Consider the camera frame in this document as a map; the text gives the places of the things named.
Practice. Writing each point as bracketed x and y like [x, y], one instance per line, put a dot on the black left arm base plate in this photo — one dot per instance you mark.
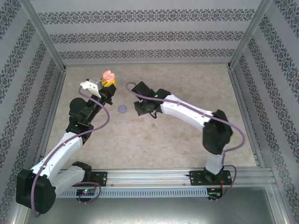
[102, 178]

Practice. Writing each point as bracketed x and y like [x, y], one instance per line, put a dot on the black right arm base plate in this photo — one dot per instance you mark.
[195, 178]

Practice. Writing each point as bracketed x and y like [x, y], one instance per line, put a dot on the grey metal sheet panel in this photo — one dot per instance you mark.
[149, 212]

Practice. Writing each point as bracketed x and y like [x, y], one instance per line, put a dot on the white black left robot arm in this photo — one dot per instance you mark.
[58, 151]

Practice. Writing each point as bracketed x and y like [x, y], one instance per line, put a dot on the aluminium table side rail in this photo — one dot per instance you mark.
[243, 105]
[54, 102]

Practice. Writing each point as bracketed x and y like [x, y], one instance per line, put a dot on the purple earbud charging case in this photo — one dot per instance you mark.
[122, 109]

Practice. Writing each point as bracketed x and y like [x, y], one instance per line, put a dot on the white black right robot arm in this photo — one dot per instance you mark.
[182, 109]

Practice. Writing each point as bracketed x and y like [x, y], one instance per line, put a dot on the aluminium frame post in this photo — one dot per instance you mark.
[249, 35]
[45, 35]

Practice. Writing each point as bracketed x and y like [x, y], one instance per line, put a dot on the pink earbud charging case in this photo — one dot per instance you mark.
[109, 75]

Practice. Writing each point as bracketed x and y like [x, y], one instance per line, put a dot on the aluminium mounting rail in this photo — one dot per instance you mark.
[149, 177]

